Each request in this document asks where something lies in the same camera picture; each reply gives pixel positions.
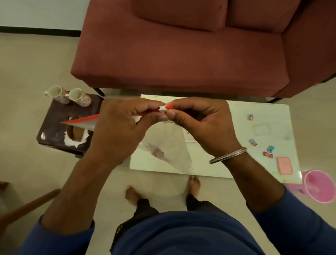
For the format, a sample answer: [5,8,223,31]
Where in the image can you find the person's left hand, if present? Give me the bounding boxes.
[88,97,168,168]

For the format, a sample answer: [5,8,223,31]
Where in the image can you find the person's right hand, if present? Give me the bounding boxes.
[165,96,243,161]

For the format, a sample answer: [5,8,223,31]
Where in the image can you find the white paper napkins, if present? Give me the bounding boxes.
[64,117,91,147]

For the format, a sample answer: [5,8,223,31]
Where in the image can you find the clear red-sealed zip bag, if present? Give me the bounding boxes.
[59,103,195,176]

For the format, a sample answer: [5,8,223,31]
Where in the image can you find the floral mug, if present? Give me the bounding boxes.
[65,88,92,108]
[44,85,70,105]

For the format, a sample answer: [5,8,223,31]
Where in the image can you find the person's left forearm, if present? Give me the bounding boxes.
[17,155,124,255]

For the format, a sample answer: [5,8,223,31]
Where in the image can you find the person's right forearm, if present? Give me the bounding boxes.
[223,152,336,255]

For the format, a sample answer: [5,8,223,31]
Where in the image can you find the person's right leg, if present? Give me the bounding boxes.
[185,175,224,213]

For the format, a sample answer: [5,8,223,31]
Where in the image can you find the person's leg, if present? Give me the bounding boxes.
[185,175,224,213]
[110,185,160,253]

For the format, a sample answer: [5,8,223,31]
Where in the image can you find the person's left leg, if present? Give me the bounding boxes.
[110,185,160,253]

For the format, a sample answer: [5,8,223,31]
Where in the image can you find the person's blue shirt torso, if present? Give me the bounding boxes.
[110,210,266,255]

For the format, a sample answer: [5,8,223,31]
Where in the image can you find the silver bangle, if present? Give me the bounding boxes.
[209,147,248,165]

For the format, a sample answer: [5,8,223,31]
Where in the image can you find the brown wooden napkin holder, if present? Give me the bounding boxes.
[66,124,89,141]

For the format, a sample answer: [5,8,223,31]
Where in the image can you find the dark brown stool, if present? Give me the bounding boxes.
[36,93,105,159]

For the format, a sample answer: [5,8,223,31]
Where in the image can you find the red sofa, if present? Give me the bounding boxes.
[70,0,336,103]

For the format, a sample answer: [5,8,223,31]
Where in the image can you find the pink container lid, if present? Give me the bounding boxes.
[276,156,293,176]

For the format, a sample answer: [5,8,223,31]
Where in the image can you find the pink plastic bin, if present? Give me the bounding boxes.
[283,170,336,204]

